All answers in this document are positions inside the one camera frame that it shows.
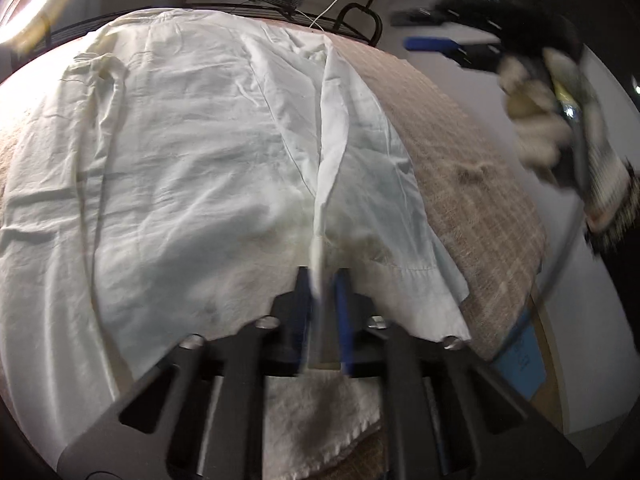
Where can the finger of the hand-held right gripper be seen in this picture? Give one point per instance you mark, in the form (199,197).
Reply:
(430,44)
(417,18)

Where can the black metal clothes rack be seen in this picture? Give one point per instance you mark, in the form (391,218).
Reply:
(225,9)

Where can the person's right hand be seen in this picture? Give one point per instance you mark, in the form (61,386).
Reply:
(537,130)

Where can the white terry cloth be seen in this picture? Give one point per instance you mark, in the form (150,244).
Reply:
(320,420)

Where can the black metal tube frame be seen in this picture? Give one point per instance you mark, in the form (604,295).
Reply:
(372,22)

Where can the brown cardboard sheet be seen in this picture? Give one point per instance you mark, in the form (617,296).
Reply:
(550,340)

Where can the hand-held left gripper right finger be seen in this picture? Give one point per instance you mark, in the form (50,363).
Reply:
(342,310)

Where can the person's right forearm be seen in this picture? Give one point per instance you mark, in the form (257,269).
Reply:
(617,220)

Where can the beige plaid blanket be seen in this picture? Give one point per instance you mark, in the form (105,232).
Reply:
(475,210)

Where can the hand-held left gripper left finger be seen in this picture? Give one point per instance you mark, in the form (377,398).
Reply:
(301,310)

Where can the blue paper sheet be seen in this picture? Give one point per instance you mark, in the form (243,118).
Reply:
(522,360)

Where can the white garment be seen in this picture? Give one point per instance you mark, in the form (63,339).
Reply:
(175,160)

